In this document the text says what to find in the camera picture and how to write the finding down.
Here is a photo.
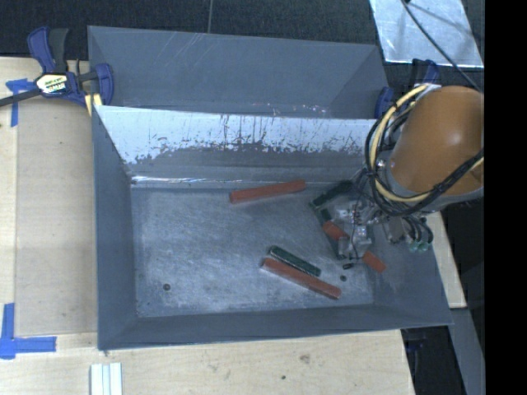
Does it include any pale wood board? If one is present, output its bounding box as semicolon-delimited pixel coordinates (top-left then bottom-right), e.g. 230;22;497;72
13;100;100;337

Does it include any grey metal bin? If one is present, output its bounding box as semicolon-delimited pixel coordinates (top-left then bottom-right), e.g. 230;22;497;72
86;25;455;351

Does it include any dark green flat block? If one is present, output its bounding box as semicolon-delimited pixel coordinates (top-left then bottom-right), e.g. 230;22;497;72
268;245;323;278
309;179;355;212

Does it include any red-brown flat block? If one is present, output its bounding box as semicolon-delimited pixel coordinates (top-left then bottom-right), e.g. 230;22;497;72
229;179;308;205
259;258;343;301
321;220;388;274

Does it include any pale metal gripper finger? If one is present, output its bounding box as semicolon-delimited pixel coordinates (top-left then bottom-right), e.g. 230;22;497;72
352;225;374;259
333;207;353;261

